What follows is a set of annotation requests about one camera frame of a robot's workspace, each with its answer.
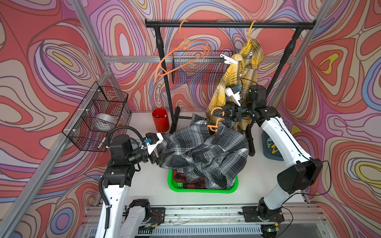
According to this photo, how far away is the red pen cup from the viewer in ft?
3.30

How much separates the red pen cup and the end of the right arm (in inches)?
18.8

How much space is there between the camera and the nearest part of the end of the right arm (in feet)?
1.96
